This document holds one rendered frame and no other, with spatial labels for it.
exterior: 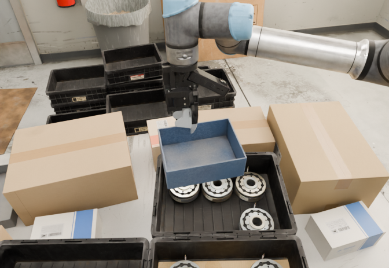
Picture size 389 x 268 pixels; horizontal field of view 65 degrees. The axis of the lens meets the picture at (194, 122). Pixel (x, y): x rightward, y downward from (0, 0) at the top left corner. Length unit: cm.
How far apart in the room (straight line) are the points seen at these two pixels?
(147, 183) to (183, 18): 77
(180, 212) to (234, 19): 63
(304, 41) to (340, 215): 63
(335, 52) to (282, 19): 305
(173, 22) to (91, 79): 185
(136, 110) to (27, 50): 179
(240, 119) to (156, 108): 93
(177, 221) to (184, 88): 45
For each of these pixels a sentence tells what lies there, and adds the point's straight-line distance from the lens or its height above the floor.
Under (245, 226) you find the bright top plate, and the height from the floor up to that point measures 86.
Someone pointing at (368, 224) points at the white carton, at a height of 79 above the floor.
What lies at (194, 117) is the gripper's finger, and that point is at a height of 119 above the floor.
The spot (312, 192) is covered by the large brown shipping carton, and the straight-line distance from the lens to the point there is 113.
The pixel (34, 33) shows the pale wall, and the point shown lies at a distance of 354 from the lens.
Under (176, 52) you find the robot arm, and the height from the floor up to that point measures 136.
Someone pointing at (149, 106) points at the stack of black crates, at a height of 38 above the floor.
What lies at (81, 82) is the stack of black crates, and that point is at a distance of 248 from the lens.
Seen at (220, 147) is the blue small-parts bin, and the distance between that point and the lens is 86.
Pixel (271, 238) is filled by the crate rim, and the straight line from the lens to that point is 89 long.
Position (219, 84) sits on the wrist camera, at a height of 127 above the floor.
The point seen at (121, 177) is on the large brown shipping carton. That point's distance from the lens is 111.
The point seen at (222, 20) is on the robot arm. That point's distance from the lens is 66.
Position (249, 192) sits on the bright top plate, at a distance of 104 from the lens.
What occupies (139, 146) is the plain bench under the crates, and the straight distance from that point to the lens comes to 140.
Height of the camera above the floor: 170
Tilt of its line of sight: 42 degrees down
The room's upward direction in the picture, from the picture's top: straight up
